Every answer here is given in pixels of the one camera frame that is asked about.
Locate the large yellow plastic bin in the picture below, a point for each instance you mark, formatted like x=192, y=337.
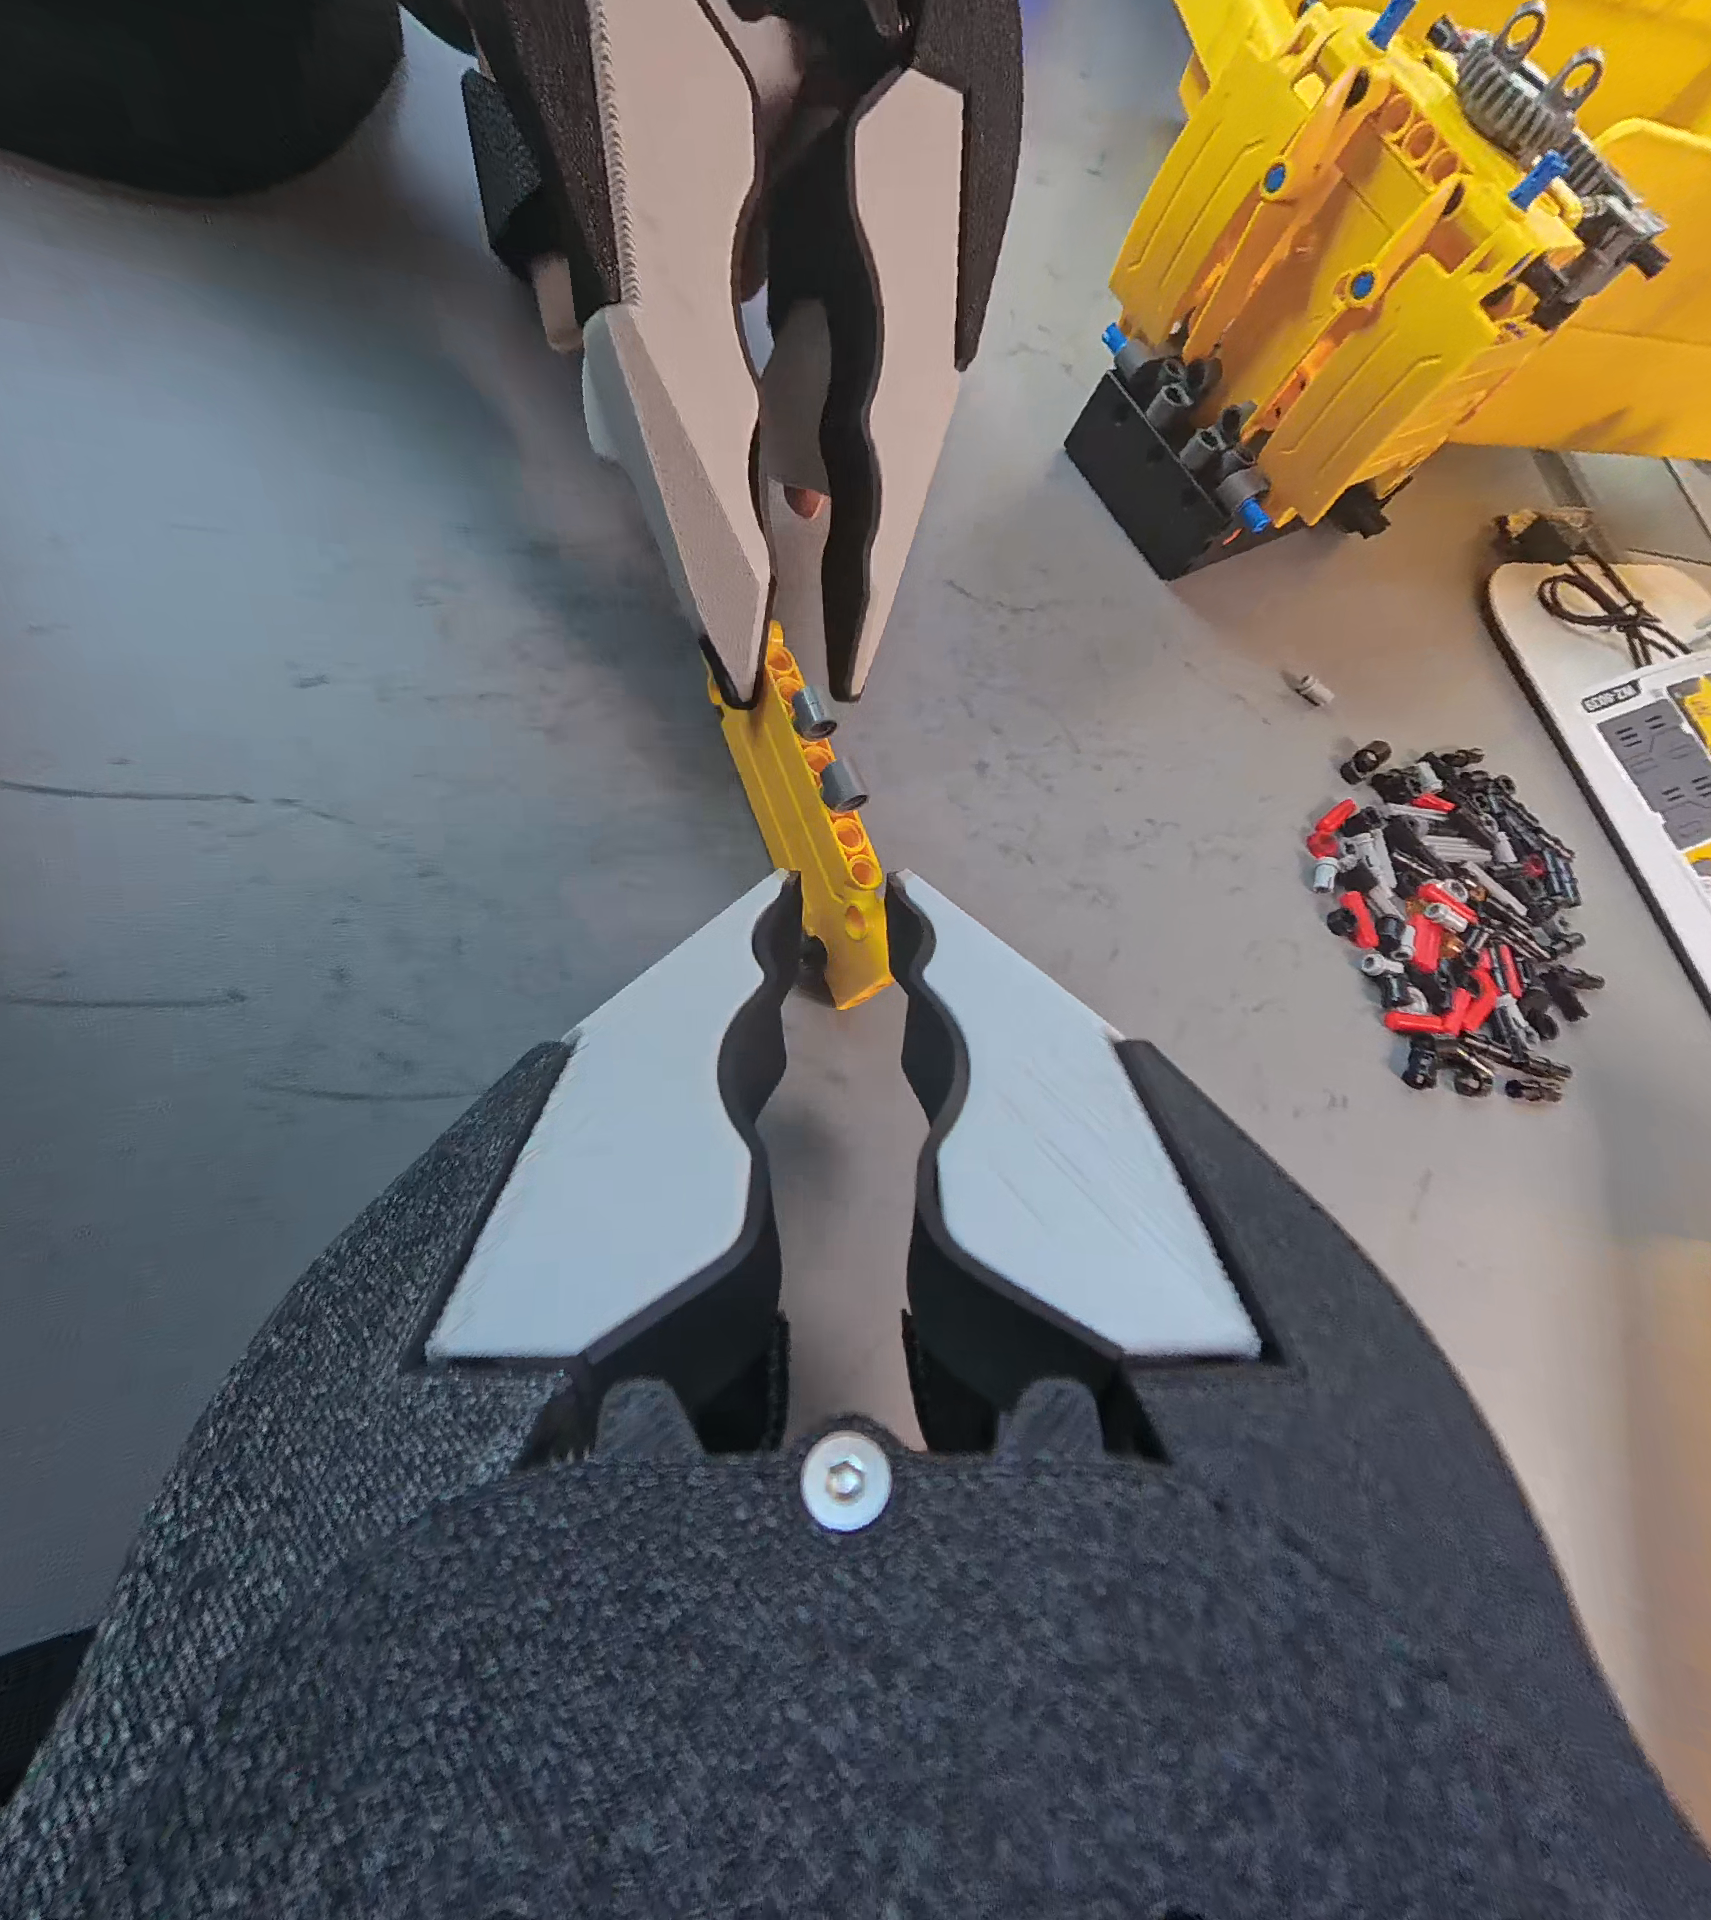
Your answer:
x=1694, y=330

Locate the lego instruction sheet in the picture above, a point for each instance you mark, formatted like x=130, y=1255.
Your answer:
x=1694, y=780

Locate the yellow lego vehicle model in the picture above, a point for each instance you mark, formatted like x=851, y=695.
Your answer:
x=1321, y=301

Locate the grey flat device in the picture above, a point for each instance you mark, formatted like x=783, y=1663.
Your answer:
x=1649, y=504

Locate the small grey lego bush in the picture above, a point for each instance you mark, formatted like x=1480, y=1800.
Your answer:
x=1308, y=689

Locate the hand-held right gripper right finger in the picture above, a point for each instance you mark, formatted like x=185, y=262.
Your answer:
x=1080, y=1201

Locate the small dark brown object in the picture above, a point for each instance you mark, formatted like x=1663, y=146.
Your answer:
x=1545, y=535

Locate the pile of small lego connectors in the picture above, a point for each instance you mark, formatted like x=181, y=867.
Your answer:
x=1456, y=932

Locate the yellow lego panel piece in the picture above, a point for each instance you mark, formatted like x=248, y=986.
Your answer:
x=795, y=780

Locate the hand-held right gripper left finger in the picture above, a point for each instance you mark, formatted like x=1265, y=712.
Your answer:
x=616, y=1201

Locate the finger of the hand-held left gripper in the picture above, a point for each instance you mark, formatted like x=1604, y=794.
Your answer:
x=914, y=301
x=684, y=301

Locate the instruction sheet on white stand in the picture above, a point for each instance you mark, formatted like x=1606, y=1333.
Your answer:
x=1551, y=704

